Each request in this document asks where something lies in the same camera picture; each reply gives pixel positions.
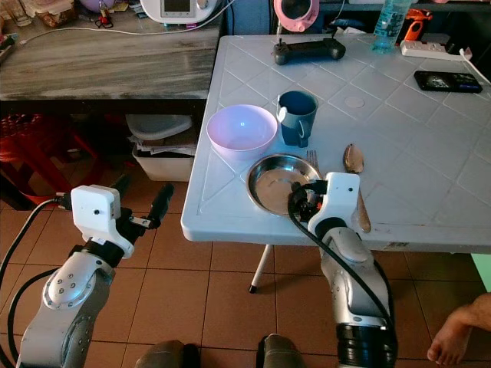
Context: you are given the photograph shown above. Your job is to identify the round metal plate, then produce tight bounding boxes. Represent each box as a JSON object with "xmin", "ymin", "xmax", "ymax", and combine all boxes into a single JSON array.
[{"xmin": 247, "ymin": 153, "xmax": 323, "ymax": 218}]

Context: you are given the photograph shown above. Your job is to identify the white plastic storage box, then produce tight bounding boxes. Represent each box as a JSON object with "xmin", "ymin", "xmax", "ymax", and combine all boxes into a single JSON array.
[{"xmin": 132, "ymin": 147, "xmax": 186, "ymax": 183}]

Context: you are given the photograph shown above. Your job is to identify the metal fork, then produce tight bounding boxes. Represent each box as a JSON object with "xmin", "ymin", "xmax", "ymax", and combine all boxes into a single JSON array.
[{"xmin": 305, "ymin": 149, "xmax": 321, "ymax": 172}]

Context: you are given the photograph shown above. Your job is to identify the wooden spoon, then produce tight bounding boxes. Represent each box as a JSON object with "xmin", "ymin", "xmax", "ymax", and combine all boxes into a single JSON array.
[{"xmin": 343, "ymin": 143, "xmax": 373, "ymax": 234}]

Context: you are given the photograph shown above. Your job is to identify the white plastic container lid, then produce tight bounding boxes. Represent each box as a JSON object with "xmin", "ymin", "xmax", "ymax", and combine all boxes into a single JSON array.
[{"xmin": 126, "ymin": 114, "xmax": 184, "ymax": 142}]

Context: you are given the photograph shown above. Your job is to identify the white table leg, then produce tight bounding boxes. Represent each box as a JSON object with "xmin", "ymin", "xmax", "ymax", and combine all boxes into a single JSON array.
[{"xmin": 248, "ymin": 244, "xmax": 275, "ymax": 295}]

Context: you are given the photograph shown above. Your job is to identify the blue mug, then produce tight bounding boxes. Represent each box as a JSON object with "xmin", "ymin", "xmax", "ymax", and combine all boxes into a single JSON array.
[{"xmin": 276, "ymin": 90, "xmax": 320, "ymax": 149}]

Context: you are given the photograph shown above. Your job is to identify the red plastic stool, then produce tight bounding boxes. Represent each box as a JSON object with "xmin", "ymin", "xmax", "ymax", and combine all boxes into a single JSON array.
[{"xmin": 0, "ymin": 115, "xmax": 94, "ymax": 209}]

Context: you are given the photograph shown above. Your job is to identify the lavender plastic bowl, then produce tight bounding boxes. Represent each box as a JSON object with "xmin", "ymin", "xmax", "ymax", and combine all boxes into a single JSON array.
[{"xmin": 206, "ymin": 104, "xmax": 279, "ymax": 160}]

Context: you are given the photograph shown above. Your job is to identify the grey wooden desk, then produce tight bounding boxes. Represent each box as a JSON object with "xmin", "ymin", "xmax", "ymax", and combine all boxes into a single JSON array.
[{"xmin": 0, "ymin": 15, "xmax": 222, "ymax": 116}]

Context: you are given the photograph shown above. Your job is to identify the grey left robot leg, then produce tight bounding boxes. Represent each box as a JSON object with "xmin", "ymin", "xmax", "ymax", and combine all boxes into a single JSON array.
[{"xmin": 133, "ymin": 340, "xmax": 201, "ymax": 368}]

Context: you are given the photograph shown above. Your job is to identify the grey robot leg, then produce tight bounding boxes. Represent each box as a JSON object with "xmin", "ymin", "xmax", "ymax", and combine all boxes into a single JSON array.
[
  {"xmin": 133, "ymin": 340, "xmax": 201, "ymax": 368},
  {"xmin": 256, "ymin": 333, "xmax": 324, "ymax": 368}
]

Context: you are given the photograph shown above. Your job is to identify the black game controller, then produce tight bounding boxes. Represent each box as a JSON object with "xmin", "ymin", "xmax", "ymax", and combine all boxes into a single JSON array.
[{"xmin": 273, "ymin": 36, "xmax": 348, "ymax": 67}]

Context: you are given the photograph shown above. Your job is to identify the grey right robot leg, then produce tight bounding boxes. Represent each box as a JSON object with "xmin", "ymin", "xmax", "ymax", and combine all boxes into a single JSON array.
[{"xmin": 256, "ymin": 333, "xmax": 324, "ymax": 368}]

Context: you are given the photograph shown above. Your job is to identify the white appliance with display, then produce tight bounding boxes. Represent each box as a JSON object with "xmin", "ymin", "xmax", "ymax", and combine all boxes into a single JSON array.
[{"xmin": 139, "ymin": 0, "xmax": 220, "ymax": 25}]

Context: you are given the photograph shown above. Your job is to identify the pink round appliance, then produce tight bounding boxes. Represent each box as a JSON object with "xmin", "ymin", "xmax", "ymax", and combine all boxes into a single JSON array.
[{"xmin": 274, "ymin": 0, "xmax": 321, "ymax": 34}]

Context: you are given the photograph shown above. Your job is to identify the white power strip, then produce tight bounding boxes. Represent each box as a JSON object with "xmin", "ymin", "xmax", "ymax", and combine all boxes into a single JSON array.
[{"xmin": 400, "ymin": 40, "xmax": 473, "ymax": 64}]

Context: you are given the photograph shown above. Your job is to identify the person's bare foot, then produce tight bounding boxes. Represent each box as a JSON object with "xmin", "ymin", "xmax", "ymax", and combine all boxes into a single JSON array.
[{"xmin": 427, "ymin": 292, "xmax": 491, "ymax": 368}]

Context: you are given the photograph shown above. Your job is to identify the clear plastic water bottle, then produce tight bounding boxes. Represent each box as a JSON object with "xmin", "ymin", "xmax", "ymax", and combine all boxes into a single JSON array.
[{"xmin": 372, "ymin": 0, "xmax": 416, "ymax": 54}]

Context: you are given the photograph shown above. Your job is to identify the orange hand tool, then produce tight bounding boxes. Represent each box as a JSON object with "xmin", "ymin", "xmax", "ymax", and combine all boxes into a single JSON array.
[{"xmin": 402, "ymin": 8, "xmax": 435, "ymax": 43}]

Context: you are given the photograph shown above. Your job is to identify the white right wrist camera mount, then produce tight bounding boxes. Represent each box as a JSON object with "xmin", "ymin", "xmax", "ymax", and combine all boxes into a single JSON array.
[{"xmin": 307, "ymin": 172, "xmax": 363, "ymax": 231}]

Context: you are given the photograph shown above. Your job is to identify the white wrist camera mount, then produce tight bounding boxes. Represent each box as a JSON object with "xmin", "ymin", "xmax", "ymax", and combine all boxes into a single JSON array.
[
  {"xmin": 307, "ymin": 172, "xmax": 363, "ymax": 231},
  {"xmin": 70, "ymin": 184, "xmax": 133, "ymax": 258}
]

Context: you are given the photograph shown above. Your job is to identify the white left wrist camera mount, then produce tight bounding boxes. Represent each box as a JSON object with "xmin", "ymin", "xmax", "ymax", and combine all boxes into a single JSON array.
[{"xmin": 70, "ymin": 184, "xmax": 133, "ymax": 258}]

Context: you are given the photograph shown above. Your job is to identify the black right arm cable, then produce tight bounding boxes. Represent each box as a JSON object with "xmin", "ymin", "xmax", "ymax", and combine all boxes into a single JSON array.
[{"xmin": 287, "ymin": 179, "xmax": 394, "ymax": 327}]

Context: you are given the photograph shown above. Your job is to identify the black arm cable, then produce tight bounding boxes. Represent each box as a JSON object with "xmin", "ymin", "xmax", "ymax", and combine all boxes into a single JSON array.
[
  {"xmin": 287, "ymin": 179, "xmax": 394, "ymax": 327},
  {"xmin": 0, "ymin": 196, "xmax": 74, "ymax": 368}
]

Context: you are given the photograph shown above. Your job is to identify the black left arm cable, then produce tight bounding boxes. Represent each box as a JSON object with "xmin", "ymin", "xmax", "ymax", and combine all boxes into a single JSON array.
[{"xmin": 0, "ymin": 196, "xmax": 74, "ymax": 368}]

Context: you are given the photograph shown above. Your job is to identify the white cable on desk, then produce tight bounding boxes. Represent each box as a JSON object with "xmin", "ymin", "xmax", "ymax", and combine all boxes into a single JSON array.
[{"xmin": 15, "ymin": 4, "xmax": 239, "ymax": 45}]

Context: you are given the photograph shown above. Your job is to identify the red handled scissors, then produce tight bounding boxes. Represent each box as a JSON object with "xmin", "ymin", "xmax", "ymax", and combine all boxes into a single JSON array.
[{"xmin": 94, "ymin": 4, "xmax": 115, "ymax": 30}]

